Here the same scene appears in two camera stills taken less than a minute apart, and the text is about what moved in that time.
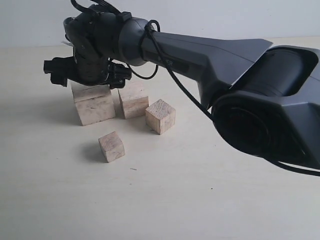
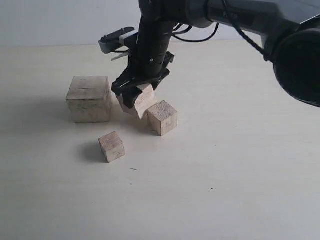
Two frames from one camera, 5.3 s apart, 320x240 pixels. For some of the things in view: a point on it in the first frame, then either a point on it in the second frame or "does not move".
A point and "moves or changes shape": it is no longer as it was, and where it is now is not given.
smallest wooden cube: (112, 146) does not move
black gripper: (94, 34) to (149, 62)
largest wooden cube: (94, 103) moves or changes shape
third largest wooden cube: (160, 116) does not move
